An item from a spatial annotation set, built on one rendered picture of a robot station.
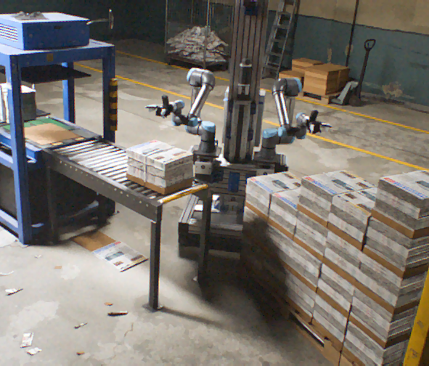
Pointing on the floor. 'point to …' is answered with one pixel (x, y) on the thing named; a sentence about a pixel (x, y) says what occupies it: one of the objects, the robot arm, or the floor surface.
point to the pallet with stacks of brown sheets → (318, 78)
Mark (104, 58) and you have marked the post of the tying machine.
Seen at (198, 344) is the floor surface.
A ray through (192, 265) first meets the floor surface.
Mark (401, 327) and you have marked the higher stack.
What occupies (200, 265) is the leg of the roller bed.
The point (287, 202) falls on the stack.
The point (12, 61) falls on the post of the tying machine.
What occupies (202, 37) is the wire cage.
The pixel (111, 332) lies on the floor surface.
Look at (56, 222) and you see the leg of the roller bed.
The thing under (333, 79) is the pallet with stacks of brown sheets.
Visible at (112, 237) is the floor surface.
